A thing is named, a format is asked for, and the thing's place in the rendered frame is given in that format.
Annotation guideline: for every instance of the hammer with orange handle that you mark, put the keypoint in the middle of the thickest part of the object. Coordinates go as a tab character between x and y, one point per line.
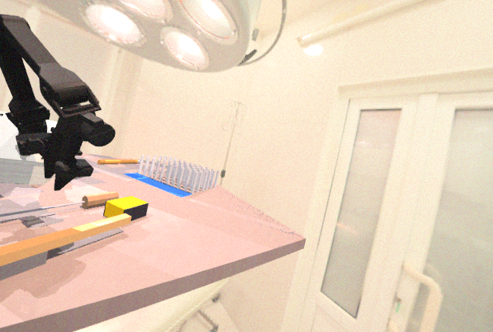
118	161

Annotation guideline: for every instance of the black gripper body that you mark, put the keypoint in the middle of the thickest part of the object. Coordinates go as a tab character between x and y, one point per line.
68	166

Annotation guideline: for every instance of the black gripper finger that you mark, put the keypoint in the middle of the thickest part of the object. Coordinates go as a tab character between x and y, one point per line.
60	182
49	161

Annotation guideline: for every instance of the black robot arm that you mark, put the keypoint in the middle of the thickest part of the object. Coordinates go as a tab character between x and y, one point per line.
59	86

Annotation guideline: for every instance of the blue flat strip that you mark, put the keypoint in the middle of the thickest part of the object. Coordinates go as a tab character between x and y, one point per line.
163	186

